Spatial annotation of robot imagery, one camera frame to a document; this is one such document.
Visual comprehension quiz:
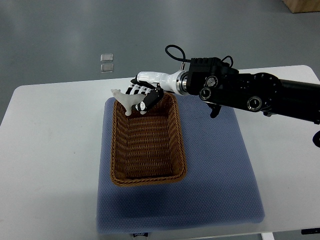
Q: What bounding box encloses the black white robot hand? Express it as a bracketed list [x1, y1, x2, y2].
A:
[126, 70, 189, 113]

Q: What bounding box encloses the white bear figurine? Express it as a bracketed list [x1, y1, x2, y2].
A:
[110, 89, 146, 116]

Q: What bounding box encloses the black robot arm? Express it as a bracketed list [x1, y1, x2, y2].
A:
[176, 57, 320, 125]

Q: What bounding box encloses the brown wicker basket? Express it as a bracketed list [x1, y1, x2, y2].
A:
[110, 93, 187, 187]

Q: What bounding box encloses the lower grey floor plate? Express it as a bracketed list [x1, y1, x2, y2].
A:
[100, 63, 114, 73]

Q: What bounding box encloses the grey floor plate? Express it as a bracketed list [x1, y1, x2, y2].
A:
[100, 53, 114, 62]
[100, 63, 114, 73]

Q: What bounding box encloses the upper grey floor plate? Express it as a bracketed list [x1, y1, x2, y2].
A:
[100, 53, 114, 62]

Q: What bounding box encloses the blue-grey quilted mat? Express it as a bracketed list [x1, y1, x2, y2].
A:
[96, 95, 265, 235]

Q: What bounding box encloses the black label tag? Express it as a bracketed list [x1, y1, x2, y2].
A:
[132, 232, 149, 238]

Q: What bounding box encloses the wooden box corner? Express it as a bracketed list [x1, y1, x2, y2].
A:
[283, 0, 320, 14]

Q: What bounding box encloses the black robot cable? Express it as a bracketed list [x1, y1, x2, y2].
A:
[165, 44, 193, 71]

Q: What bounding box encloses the black table edge bracket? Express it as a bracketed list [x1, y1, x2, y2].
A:
[301, 227, 320, 235]

